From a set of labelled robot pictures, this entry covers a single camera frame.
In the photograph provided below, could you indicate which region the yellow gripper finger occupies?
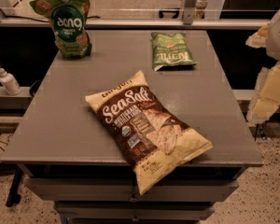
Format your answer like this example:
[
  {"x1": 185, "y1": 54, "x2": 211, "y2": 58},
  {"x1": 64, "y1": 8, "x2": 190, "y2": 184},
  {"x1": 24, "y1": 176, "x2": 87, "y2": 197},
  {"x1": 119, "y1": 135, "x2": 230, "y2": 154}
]
[
  {"x1": 245, "y1": 22, "x2": 270, "y2": 49},
  {"x1": 246, "y1": 62, "x2": 280, "y2": 125}
]

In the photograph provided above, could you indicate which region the brown sea salt chip bag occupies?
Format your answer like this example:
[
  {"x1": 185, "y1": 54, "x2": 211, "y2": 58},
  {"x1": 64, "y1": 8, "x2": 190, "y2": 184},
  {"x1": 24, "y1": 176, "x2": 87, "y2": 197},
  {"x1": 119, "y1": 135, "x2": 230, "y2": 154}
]
[{"x1": 85, "y1": 71, "x2": 213, "y2": 194}]

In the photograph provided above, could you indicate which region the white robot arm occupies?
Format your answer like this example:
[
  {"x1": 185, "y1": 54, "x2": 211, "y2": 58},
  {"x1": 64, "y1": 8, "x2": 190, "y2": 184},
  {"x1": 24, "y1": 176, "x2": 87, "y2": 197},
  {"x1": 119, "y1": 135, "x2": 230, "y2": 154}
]
[{"x1": 245, "y1": 9, "x2": 280, "y2": 125}]

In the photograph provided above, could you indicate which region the green kettle chip bag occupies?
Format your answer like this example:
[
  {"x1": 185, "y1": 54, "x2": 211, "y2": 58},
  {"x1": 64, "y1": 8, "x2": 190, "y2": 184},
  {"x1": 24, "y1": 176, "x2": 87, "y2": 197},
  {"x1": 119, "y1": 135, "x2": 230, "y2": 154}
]
[{"x1": 151, "y1": 32, "x2": 196, "y2": 71}]

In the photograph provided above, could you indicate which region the green rice chip bag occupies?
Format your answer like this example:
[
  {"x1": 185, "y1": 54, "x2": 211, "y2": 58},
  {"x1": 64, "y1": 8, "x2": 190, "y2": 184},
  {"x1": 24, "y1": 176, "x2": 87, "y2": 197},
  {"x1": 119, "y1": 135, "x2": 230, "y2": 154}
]
[{"x1": 30, "y1": 0, "x2": 91, "y2": 59}]

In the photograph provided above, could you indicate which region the upper grey drawer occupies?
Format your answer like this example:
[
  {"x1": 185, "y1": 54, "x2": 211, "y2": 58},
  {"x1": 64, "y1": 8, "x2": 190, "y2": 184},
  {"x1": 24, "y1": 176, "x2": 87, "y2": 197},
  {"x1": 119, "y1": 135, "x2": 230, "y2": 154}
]
[{"x1": 26, "y1": 178, "x2": 239, "y2": 202}]

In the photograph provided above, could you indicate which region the grey drawer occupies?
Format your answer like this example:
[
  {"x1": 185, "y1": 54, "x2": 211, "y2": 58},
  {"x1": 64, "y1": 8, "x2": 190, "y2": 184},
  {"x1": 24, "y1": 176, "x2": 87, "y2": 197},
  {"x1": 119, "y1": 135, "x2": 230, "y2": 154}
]
[
  {"x1": 54, "y1": 202, "x2": 214, "y2": 221},
  {"x1": 26, "y1": 178, "x2": 239, "y2": 202}
]

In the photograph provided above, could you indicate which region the lower grey drawer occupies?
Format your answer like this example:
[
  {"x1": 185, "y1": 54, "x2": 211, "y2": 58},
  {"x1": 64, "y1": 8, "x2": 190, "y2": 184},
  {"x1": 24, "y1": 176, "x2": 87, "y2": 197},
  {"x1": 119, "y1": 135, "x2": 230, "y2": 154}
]
[{"x1": 54, "y1": 202, "x2": 214, "y2": 221}]

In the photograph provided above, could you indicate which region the grey drawer cabinet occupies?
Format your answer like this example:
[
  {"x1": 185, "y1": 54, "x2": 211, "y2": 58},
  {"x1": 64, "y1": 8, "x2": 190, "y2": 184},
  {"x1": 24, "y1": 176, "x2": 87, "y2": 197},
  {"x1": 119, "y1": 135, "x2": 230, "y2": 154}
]
[{"x1": 2, "y1": 31, "x2": 262, "y2": 224}]

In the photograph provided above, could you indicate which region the white pump bottle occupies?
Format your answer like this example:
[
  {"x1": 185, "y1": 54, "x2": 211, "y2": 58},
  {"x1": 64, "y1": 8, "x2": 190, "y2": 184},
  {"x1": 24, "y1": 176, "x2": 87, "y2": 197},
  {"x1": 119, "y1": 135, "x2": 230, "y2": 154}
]
[{"x1": 0, "y1": 65, "x2": 21, "y2": 96}]

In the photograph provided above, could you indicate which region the metal frame post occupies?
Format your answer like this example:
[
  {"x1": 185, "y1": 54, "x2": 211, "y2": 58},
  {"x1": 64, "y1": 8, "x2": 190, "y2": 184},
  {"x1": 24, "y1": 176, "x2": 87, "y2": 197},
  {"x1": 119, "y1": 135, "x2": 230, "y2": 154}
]
[{"x1": 183, "y1": 0, "x2": 197, "y2": 25}]

